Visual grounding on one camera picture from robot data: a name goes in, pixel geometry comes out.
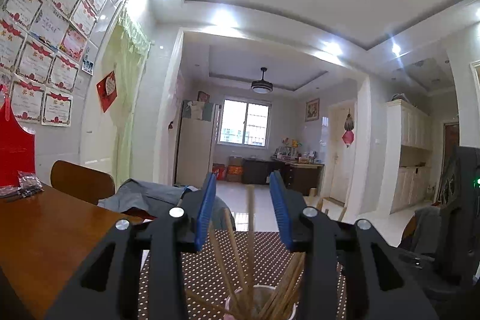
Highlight hanging door ornament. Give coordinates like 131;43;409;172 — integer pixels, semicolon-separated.
342;111;355;148

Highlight dark wooden sideboard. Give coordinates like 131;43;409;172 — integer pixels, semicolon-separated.
241;158;324;196

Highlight small framed wall picture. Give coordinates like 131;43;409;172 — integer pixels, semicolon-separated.
305;98;320;122

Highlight grey jacket on chair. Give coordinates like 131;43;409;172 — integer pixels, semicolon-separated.
97;177;238;231

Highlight wooden chopstick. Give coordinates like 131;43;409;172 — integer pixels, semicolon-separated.
272;260;304;319
268;253;305;319
208;223;244;319
245;185;255;319
259;253;297;319
223;208;247;299
185;289;242;319

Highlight small plastic packet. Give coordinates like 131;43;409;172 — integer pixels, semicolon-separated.
19;171;43;197

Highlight white cabinet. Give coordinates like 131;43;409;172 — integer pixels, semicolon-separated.
384;99;432;214

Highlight dark jacket on chair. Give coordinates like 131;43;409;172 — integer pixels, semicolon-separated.
399;205;441;257

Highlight wall certificates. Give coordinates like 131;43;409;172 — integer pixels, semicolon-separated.
1;0;112;127

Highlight green curtain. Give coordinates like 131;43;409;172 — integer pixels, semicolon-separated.
103;7;151;185

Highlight window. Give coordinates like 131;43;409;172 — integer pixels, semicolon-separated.
218;97;271;148

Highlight ceiling fan lamp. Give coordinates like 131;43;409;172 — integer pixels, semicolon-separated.
250;67;273;94

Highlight pink cup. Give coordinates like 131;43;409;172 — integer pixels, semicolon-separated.
223;285;297;320

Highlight brown polka dot tablecloth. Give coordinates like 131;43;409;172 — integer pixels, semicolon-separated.
138;229;348;320

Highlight red wall ornament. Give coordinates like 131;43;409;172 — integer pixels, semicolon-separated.
96;71;117;113

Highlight brown wooden chair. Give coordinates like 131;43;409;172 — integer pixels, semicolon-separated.
50;160;116;205

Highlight white refrigerator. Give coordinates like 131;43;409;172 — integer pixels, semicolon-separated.
174;100;219;188

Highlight red bag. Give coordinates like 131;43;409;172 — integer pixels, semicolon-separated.
0;85;36;188

